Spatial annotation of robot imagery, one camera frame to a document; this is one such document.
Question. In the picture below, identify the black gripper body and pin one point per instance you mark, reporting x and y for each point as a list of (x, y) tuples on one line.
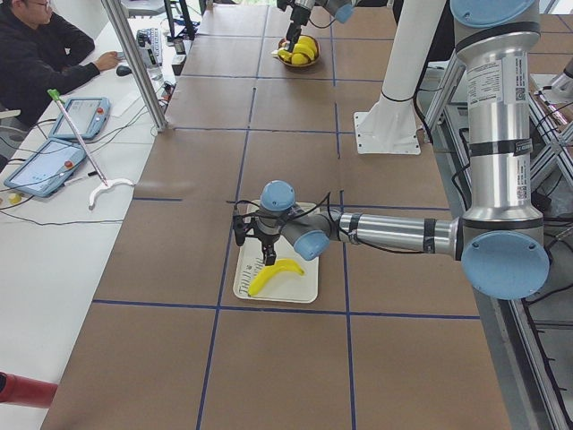
[(268, 241), (295, 20)]

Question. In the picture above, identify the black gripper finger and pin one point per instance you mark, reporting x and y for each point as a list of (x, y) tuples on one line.
[(290, 40), (271, 256), (266, 258)]

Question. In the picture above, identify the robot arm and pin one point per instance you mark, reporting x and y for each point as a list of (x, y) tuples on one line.
[(339, 10), (499, 239)]

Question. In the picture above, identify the brown wicker basket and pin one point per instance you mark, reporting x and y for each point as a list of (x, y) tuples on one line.
[(282, 44)]

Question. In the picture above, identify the white bear print tray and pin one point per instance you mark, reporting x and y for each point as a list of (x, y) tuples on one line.
[(286, 286)]

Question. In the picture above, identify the black computer mouse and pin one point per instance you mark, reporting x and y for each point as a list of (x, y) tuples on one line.
[(123, 70)]

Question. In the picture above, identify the teach pendant far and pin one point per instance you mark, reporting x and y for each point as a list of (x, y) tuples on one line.
[(88, 114)]

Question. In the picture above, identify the teach pendant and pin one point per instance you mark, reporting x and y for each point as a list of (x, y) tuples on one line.
[(46, 170), (88, 114)]

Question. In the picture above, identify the teach pendant near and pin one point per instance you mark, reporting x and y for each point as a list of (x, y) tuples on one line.
[(46, 170)]

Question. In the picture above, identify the white hook reaching stick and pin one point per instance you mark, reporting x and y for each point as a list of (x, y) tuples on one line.
[(106, 184)]

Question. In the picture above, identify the seated person in black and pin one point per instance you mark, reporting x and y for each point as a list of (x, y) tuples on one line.
[(42, 51)]

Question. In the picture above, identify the red cylinder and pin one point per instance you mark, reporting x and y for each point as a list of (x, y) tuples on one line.
[(23, 391)]

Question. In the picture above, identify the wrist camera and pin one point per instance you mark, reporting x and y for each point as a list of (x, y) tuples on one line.
[(241, 228)]

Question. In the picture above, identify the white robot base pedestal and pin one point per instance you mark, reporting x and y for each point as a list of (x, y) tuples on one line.
[(389, 127)]

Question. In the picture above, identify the aluminium frame post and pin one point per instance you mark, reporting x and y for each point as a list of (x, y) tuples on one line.
[(119, 21)]

